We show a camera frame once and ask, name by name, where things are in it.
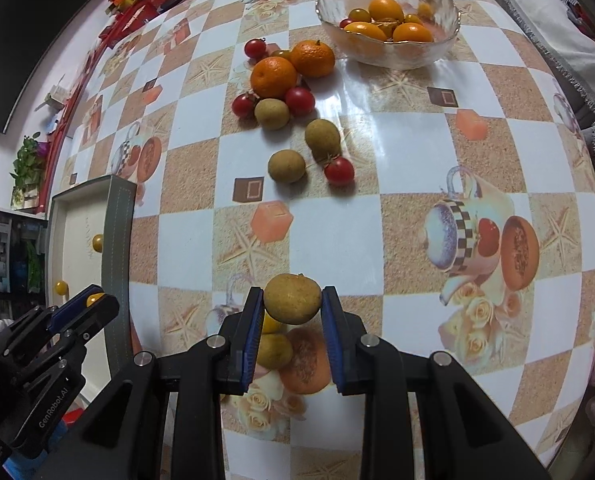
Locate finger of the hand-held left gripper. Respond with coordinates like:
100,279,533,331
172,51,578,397
0,284,106,357
11,293,121,387

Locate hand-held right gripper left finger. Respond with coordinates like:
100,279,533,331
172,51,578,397
42,287,266,480

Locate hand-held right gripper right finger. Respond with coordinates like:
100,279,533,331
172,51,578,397
320,285,553,480

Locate white tray with grey rim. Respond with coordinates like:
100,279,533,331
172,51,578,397
46,175,138,413

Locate dark storage shelf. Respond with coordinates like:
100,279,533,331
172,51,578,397
0,204,49,311

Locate green potted plant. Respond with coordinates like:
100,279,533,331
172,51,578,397
10,135,49,209

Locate checkered printed tablecloth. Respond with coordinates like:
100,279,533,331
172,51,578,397
60,0,595,480

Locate orange mandarin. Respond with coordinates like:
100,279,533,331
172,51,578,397
250,56,298,100
290,40,337,79

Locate clear glass bowl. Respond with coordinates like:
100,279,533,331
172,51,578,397
315,0,461,70

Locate orange kumquat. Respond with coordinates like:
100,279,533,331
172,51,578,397
368,0,405,23
392,22,435,43
344,22,388,42

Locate grey fringed cushion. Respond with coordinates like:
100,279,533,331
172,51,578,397
477,0,595,133

